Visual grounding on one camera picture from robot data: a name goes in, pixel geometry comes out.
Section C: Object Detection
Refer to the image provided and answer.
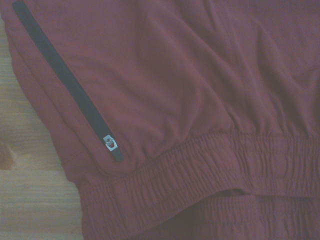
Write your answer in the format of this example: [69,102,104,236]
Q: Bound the rust red shorts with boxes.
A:
[0,0,320,240]

